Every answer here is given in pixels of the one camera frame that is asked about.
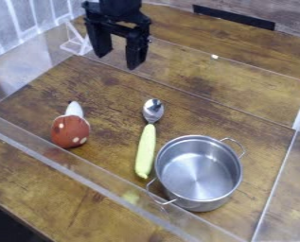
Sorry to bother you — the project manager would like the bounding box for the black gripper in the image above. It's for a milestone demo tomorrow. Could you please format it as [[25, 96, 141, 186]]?
[[81, 0, 151, 70]]

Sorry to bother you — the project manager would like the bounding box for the white and brown toy mushroom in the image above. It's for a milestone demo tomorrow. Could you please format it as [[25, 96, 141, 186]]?
[[52, 101, 90, 148]]

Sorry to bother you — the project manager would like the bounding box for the silver metal pot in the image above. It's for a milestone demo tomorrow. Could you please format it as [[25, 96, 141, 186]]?
[[147, 135, 246, 212]]

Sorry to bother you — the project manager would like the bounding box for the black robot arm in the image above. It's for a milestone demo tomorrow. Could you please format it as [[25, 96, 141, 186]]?
[[81, 0, 151, 70]]

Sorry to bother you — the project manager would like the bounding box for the clear acrylic triangle stand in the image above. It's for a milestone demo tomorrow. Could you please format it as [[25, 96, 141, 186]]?
[[60, 22, 93, 56]]

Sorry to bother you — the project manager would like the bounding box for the black strip on table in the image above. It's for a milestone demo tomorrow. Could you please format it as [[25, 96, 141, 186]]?
[[193, 5, 276, 31]]

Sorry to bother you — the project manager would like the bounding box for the yellow handled metal spoon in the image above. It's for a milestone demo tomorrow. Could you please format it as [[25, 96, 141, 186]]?
[[135, 98, 165, 179]]

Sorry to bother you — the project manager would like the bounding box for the clear acrylic barrier wall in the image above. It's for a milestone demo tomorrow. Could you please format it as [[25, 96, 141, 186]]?
[[0, 118, 246, 242]]

